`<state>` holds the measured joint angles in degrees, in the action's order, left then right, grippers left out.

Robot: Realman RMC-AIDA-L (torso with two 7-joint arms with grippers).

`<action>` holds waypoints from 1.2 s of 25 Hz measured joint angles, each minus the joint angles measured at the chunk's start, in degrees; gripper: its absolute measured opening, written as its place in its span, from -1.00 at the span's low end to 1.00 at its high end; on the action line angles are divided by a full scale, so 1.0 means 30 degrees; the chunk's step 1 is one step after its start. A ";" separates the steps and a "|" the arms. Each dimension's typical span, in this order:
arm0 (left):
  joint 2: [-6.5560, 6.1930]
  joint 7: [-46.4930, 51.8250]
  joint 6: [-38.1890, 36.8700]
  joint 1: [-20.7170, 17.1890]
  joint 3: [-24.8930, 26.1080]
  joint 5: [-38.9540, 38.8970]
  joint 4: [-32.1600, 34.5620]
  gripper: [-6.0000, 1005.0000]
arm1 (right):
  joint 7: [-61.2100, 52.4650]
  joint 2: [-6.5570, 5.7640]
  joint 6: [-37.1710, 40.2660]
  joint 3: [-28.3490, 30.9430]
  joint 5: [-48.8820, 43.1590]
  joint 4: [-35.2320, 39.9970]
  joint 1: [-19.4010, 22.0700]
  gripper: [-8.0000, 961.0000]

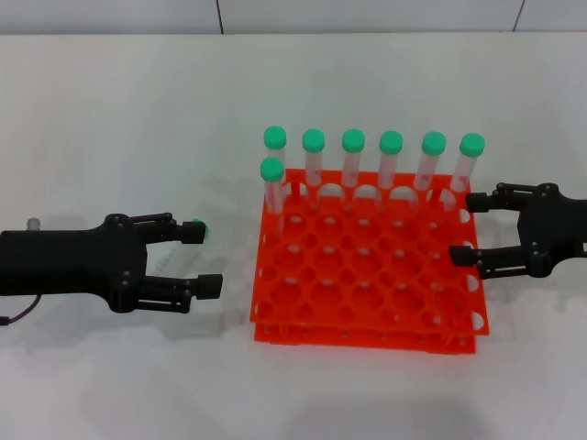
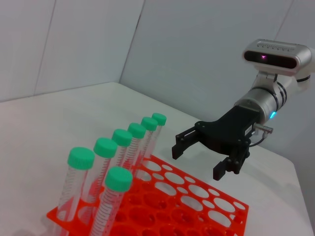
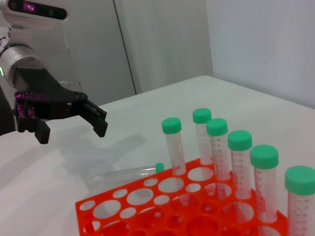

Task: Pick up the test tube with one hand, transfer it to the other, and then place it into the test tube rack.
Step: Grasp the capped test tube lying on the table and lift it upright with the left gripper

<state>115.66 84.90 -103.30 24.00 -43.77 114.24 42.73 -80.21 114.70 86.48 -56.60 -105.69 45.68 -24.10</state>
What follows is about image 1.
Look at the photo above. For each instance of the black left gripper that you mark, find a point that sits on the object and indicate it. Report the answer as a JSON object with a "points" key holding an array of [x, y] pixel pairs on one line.
{"points": [[69, 261]]}

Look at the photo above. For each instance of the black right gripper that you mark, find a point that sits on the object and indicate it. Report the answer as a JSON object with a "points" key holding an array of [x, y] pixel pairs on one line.
{"points": [[550, 229]]}

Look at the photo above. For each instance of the green capped clear test tube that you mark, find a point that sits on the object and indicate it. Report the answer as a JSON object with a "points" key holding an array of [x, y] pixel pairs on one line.
{"points": [[391, 142], [172, 256], [472, 145], [275, 137], [313, 139], [353, 140], [271, 168], [434, 143]]}

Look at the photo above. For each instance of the orange plastic test tube rack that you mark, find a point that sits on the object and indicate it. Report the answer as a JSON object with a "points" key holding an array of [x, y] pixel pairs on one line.
{"points": [[316, 259]]}

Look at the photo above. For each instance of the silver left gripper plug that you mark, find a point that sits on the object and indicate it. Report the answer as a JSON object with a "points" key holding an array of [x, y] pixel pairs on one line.
{"points": [[34, 223]]}

